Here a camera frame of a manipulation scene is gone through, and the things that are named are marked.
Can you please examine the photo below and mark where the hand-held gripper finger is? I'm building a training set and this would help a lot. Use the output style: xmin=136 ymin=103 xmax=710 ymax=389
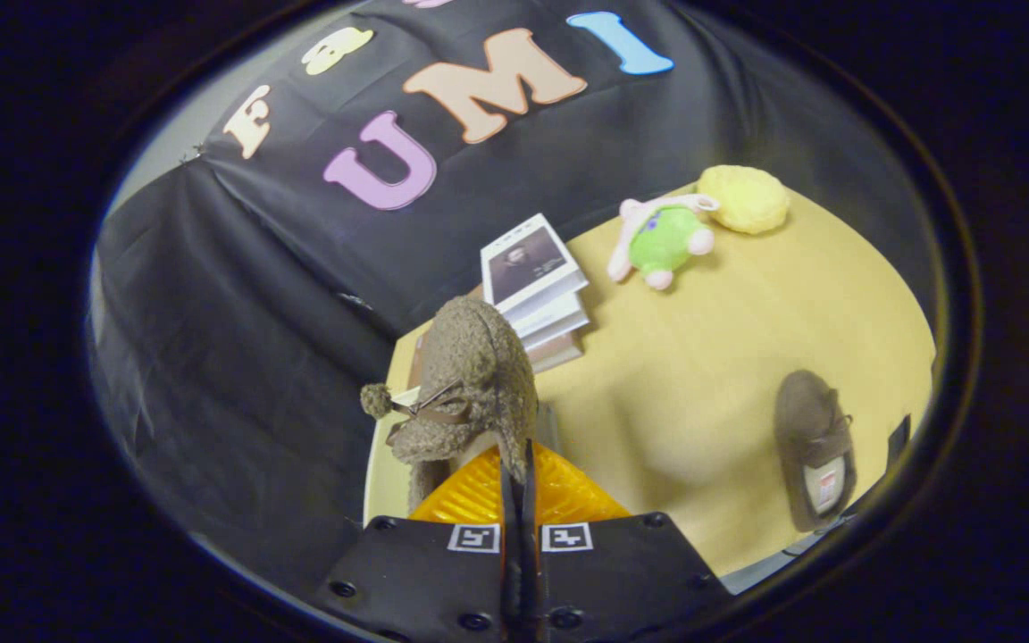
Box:
xmin=521 ymin=438 xmax=732 ymax=643
xmin=314 ymin=438 xmax=522 ymax=643

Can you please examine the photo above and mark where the brown fleece shoe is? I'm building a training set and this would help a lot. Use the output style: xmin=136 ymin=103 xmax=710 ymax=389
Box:
xmin=359 ymin=296 xmax=541 ymax=515
xmin=773 ymin=370 xmax=858 ymax=533

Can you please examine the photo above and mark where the brown book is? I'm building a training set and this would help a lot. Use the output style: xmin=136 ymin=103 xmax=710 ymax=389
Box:
xmin=406 ymin=329 xmax=432 ymax=391

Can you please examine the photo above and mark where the white photo cover book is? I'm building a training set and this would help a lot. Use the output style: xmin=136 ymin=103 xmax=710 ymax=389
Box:
xmin=480 ymin=212 xmax=590 ymax=316

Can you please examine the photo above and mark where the black backdrop cloth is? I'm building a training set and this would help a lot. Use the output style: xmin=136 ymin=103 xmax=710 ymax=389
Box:
xmin=90 ymin=0 xmax=941 ymax=572

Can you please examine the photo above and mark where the green and pink plush toy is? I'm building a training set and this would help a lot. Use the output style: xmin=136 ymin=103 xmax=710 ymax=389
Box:
xmin=606 ymin=193 xmax=720 ymax=292

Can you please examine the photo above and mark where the black flat panel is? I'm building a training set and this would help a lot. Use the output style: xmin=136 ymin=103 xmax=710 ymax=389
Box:
xmin=884 ymin=413 xmax=914 ymax=467

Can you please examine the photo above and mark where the yellow plush toy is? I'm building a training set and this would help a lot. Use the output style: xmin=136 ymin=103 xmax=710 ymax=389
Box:
xmin=697 ymin=164 xmax=791 ymax=236

